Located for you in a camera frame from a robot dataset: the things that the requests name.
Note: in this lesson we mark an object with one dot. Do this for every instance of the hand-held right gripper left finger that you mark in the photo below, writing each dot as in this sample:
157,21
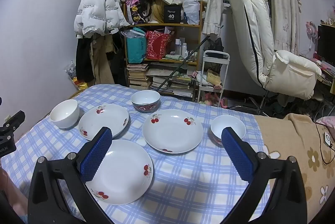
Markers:
95,158

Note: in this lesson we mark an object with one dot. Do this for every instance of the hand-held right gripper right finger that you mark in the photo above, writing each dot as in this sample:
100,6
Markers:
236,156

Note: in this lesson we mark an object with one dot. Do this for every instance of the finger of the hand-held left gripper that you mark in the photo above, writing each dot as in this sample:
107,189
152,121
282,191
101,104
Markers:
16,120

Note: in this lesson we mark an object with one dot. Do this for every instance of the white cherry print plate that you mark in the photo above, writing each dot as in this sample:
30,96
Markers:
104,119
172,132
123,171

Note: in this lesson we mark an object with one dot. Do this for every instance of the plain white bowl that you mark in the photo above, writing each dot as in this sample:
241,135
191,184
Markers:
64,115

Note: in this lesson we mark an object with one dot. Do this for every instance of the person's left forearm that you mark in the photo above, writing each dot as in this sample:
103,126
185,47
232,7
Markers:
11,192

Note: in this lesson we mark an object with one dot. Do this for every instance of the blue plaid sheet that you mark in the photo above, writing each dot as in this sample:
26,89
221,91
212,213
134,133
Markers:
188,176

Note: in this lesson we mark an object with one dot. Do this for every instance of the brown floral blanket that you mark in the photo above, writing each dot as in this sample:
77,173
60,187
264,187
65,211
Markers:
288,135

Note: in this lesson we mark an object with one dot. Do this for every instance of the pink plush toys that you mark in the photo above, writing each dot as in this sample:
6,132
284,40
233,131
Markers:
212,98

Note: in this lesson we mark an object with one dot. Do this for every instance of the yellow plastic bags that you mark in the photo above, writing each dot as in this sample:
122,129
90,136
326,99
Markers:
76,80

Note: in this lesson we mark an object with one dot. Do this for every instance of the dark red patterned bowl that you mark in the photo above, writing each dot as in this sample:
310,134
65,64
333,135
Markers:
145,102

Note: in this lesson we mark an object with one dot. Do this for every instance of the white trolley cart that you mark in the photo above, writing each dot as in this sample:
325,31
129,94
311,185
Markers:
225,66

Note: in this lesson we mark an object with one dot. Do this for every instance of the black hanging clothes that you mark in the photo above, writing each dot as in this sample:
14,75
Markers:
83,59

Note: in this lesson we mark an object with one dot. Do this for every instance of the stack of old books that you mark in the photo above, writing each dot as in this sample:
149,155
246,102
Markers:
137,76

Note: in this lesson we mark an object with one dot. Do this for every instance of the white charger device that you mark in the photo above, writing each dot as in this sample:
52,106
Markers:
328,139

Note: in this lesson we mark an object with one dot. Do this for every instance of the beige hanging trousers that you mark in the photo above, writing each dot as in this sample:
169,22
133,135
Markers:
103,61

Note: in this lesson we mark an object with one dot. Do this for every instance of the pink pillow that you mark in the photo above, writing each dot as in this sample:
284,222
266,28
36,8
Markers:
328,123

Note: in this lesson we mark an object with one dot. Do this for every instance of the dark thin pole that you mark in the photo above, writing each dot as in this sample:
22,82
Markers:
183,61

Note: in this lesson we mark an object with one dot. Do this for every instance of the teal bag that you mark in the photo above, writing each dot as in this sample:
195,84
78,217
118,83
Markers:
136,47

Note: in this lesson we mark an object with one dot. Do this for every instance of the white cosmetic bottles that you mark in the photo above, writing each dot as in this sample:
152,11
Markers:
183,47

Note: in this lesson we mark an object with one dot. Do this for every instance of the wooden shelf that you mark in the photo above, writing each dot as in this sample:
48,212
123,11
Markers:
200,38

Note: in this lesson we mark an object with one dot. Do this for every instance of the red patterned bag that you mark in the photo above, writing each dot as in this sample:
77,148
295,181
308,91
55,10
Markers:
157,44

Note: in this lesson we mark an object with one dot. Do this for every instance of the white reclining chair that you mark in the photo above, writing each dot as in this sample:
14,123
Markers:
256,17

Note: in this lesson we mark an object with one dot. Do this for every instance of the white puffer jacket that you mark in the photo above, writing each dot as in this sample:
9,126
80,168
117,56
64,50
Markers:
99,4

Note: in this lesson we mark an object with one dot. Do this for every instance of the pink small fan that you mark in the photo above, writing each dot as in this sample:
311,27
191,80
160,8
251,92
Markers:
312,29

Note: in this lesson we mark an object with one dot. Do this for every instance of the colourful printed bag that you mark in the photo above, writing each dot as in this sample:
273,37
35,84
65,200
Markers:
136,10

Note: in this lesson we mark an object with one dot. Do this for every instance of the black box white label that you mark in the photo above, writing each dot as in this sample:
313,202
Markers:
172,14

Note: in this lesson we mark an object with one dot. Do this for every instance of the white plastic bag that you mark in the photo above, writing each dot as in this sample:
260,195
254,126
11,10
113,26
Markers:
191,6

